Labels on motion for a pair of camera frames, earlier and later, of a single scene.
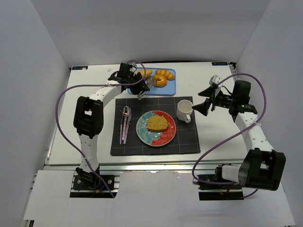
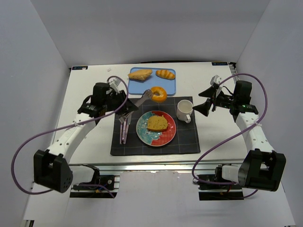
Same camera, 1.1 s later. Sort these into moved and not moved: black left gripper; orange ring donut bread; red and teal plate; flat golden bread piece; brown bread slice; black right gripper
Moved: orange ring donut bread; black left gripper
Not moved: brown bread slice; black right gripper; flat golden bread piece; red and teal plate
